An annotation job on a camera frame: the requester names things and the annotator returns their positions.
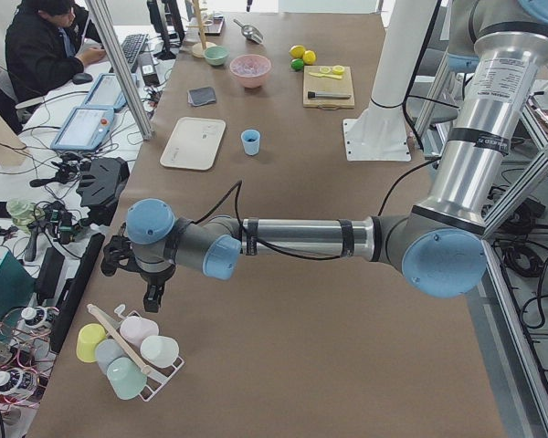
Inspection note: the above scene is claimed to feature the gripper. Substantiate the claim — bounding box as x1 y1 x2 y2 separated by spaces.
137 262 176 312

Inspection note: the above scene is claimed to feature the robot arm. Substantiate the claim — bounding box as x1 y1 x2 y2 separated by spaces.
125 1 548 312

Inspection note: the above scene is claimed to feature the pink cup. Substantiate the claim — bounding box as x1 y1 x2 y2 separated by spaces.
120 315 159 348

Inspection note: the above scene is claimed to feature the white cup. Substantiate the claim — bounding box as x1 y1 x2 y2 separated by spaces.
140 335 180 368

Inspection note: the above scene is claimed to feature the grey cup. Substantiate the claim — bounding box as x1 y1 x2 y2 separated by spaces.
95 338 124 375

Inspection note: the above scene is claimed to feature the yellow cup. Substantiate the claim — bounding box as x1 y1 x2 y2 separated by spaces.
76 323 107 363

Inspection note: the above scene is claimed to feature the mint green cup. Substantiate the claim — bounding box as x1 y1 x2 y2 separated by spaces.
106 357 147 400

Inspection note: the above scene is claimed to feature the light blue cup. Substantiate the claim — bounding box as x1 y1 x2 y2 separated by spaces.
240 129 261 156

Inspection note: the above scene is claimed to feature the steel ice scoop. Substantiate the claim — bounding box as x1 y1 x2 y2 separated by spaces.
233 18 263 44

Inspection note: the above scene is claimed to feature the black bar at table edge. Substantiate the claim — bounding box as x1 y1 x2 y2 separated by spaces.
49 233 105 355

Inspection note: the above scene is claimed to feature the oolong tea bottle right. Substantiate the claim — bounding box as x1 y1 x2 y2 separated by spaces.
21 306 58 330

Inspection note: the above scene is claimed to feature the oolong tea bottle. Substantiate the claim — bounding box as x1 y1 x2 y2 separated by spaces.
0 368 40 397
21 306 58 330

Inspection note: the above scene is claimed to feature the oolong tea bottle left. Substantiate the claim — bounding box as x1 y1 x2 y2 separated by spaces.
0 368 40 397

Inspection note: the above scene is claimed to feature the cream rabbit serving tray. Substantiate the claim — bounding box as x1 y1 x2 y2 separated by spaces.
160 117 227 171

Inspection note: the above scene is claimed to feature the teach pendant near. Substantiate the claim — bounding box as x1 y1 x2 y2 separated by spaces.
50 105 115 151

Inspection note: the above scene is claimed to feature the teach pendant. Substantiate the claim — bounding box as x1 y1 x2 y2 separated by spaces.
50 105 115 151
82 73 126 112

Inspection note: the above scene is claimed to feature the grey folded cloth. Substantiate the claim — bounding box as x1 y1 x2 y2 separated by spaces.
187 87 216 107

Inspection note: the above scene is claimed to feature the teach pendant far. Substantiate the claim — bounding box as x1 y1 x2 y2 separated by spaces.
82 73 126 112

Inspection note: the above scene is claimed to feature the pink bowl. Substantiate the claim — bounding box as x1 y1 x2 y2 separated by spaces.
229 54 272 89

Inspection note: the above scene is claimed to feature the black keyboard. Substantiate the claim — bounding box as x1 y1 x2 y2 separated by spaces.
121 34 148 73

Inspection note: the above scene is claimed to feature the mint green bowl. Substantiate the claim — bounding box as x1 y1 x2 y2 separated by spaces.
204 46 229 67

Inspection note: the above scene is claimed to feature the wooden stand with round base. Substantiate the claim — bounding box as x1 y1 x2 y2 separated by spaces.
186 0 216 58

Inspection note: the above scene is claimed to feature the steel muddler black tip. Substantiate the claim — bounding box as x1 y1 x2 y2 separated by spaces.
307 91 352 99

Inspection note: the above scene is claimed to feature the bamboo cutting board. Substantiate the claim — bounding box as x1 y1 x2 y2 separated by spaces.
302 66 355 109

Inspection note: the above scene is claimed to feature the seated person in black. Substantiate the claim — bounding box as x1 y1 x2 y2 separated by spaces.
5 0 106 101

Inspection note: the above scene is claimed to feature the green lime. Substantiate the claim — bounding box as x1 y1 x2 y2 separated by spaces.
290 58 304 71

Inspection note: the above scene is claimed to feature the yellow plastic knife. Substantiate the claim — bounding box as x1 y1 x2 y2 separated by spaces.
308 71 343 80

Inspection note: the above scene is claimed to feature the whole yellow lemon upper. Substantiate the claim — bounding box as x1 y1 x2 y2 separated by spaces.
289 45 306 58

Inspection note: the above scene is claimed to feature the whole yellow lemon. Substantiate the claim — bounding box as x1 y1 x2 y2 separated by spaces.
301 50 317 65
289 45 306 58

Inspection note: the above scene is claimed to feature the whole yellow lemon lower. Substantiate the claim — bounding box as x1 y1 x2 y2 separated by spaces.
301 50 317 65

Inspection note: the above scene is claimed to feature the lemon slice lower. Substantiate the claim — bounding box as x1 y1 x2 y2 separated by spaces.
332 65 345 76

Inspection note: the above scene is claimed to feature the wooden rack handle rod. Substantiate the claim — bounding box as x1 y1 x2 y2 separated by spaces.
87 303 152 375

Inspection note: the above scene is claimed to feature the white wire cup rack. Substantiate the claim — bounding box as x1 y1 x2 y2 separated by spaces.
114 304 184 402

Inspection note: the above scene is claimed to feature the copper wire bottle rack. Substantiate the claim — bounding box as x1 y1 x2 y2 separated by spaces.
0 305 56 418

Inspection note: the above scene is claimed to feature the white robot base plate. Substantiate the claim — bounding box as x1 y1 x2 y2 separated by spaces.
342 117 411 162

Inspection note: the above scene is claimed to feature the aluminium frame post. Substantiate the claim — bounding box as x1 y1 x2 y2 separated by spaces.
86 0 153 141

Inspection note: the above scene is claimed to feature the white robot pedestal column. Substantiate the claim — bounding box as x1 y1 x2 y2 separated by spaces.
368 1 440 129

